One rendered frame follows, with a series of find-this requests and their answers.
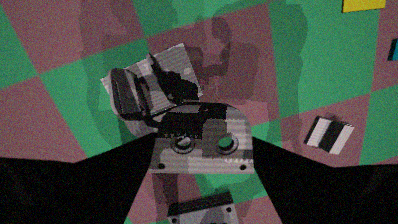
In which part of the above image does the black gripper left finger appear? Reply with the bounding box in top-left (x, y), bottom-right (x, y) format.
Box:
top-left (0, 133), bottom-right (157, 224)

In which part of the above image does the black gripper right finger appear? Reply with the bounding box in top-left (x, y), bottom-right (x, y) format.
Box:
top-left (251, 136), bottom-right (398, 224)

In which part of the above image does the teal flat bar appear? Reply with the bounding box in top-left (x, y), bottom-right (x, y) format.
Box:
top-left (387, 39), bottom-right (398, 61)

